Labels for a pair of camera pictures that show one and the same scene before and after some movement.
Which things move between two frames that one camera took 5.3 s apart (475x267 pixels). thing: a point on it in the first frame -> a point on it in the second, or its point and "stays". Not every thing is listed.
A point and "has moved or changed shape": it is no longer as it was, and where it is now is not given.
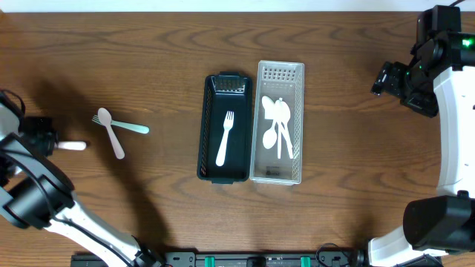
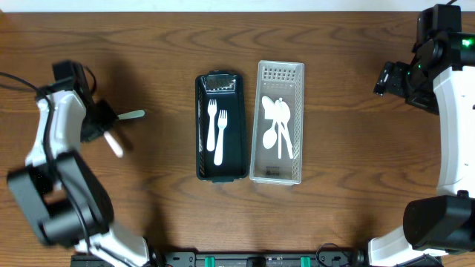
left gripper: x=47 y=137 -> x=102 y=121
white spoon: x=282 y=113 stays
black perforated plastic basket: x=226 y=91 has moved or changed shape
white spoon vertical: x=280 y=114 stays
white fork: x=76 y=145 has moved or changed shape
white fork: x=227 y=125 has moved or changed shape
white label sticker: x=269 y=112 stays
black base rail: x=264 y=259 stays
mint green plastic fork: x=141 y=128 -> x=131 y=114
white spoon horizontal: x=283 y=114 stays
